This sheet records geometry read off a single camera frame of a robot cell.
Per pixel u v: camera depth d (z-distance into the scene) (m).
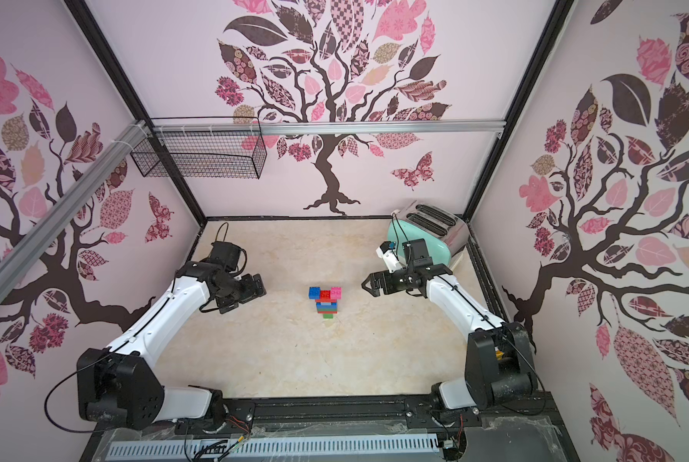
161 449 0.70
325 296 0.82
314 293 0.81
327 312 0.89
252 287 0.75
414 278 0.63
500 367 0.43
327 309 0.86
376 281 0.75
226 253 0.66
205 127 0.89
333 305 0.85
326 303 0.83
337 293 0.81
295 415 0.74
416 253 0.69
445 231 0.93
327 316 0.92
